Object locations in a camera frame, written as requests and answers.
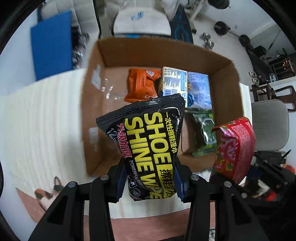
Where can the orange snack packet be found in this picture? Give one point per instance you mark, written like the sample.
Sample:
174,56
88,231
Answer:
141,84

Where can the barbell on floor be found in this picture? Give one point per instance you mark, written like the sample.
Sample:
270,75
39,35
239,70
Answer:
222,29

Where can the chrome dumbbell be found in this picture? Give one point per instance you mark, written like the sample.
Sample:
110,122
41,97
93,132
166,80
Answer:
208,44

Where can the black blue weight bench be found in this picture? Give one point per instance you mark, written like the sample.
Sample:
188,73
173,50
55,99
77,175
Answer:
180,26

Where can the white chair behind table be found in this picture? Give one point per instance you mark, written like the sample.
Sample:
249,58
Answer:
153,22

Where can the green seaweed snack packet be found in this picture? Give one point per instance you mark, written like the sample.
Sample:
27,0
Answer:
203,122

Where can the red snack packet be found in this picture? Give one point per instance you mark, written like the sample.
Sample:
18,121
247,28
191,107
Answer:
233,150

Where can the white puffer jacket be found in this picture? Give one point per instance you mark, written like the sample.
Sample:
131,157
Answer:
170,7

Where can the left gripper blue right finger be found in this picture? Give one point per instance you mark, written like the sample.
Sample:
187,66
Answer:
182,174

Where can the open cardboard milk box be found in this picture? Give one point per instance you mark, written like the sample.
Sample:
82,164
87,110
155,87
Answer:
115,56

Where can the light blue tissue pack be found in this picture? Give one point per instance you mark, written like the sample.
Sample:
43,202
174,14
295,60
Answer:
199,95

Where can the blue folded mat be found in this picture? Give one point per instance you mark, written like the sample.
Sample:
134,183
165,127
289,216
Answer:
51,42

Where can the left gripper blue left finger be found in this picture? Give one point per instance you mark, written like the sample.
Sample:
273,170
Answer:
119,180

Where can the grey chair at right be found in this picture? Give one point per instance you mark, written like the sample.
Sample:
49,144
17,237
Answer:
270,123

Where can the white blue tissue pack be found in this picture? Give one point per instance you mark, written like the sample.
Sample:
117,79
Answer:
174,81

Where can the white barbell rack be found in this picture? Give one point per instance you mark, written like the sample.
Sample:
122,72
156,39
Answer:
192,8

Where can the black shoe shine wipes pack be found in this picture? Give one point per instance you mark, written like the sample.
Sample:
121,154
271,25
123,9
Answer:
147,134

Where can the small blue packet on chair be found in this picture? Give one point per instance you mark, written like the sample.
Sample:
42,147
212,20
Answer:
137,16

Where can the brown wooden chair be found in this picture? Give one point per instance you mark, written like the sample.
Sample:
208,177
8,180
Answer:
271,93

